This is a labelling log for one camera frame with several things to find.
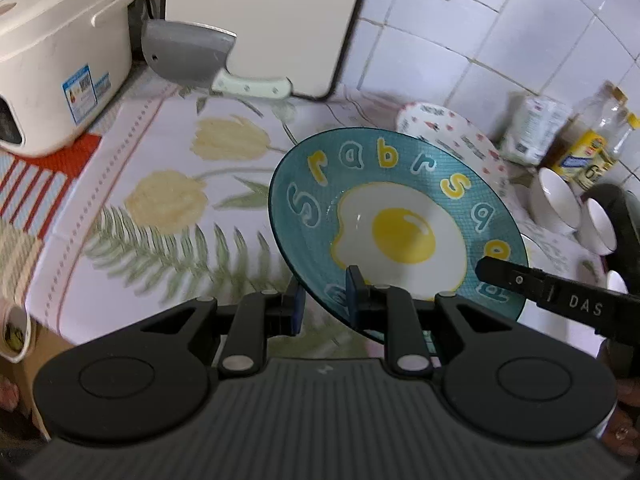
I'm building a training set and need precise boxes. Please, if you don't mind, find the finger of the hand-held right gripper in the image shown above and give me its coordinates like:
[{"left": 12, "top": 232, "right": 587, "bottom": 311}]
[{"left": 475, "top": 256, "right": 550, "bottom": 306}]

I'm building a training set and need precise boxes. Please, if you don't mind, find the blue fried-egg print plate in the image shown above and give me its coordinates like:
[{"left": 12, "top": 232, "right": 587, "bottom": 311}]
[{"left": 268, "top": 127, "right": 530, "bottom": 343}]

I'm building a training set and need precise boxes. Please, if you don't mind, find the yellow label cooking wine bottle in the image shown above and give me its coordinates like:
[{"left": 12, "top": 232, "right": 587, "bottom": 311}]
[{"left": 547, "top": 80, "right": 628, "bottom": 181}]

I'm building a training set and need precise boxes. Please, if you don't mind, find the black wok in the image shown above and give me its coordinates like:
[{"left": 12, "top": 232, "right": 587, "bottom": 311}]
[{"left": 575, "top": 182, "right": 640, "bottom": 281}]

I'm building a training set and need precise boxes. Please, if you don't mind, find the white salt bag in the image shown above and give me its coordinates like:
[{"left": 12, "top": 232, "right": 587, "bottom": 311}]
[{"left": 501, "top": 95, "right": 573, "bottom": 166}]

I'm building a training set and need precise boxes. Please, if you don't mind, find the white mug yellow print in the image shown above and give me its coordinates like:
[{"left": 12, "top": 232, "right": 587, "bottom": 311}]
[{"left": 0, "top": 302, "right": 33, "bottom": 363}]

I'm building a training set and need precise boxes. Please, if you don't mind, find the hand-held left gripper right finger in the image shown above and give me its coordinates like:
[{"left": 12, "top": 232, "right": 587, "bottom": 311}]
[{"left": 346, "top": 266, "right": 507, "bottom": 377}]

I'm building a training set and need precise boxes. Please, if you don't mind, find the white carrot print plate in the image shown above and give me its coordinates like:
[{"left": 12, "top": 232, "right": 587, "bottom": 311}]
[{"left": 396, "top": 101, "right": 511, "bottom": 202}]

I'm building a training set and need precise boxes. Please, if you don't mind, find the clear vinegar bottle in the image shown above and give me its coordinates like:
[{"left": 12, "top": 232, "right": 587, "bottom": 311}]
[{"left": 575, "top": 110, "right": 640, "bottom": 196}]

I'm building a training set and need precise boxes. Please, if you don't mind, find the cardboard box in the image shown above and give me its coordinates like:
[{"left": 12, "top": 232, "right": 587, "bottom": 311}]
[{"left": 10, "top": 325, "right": 76, "bottom": 413}]

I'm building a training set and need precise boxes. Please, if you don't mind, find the cream rice cooker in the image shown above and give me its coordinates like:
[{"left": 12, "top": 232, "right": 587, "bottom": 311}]
[{"left": 0, "top": 0, "right": 140, "bottom": 157}]

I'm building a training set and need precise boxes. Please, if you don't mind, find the white cutting board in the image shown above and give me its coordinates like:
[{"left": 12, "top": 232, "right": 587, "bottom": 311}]
[{"left": 162, "top": 0, "right": 378, "bottom": 101}]

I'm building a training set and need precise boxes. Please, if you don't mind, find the steel cleaver white handle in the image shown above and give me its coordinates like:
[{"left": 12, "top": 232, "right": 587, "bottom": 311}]
[{"left": 141, "top": 19, "right": 293, "bottom": 101}]

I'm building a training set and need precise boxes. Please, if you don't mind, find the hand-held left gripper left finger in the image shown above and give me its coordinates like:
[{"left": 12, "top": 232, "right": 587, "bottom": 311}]
[{"left": 140, "top": 277, "right": 307, "bottom": 378}]

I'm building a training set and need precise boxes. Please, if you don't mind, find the floral tablecloth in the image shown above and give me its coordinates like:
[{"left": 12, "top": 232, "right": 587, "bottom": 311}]
[{"left": 25, "top": 67, "right": 640, "bottom": 361}]

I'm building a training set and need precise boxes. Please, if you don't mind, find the red striped mat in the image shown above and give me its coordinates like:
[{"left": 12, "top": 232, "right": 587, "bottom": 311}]
[{"left": 0, "top": 132, "right": 103, "bottom": 241}]

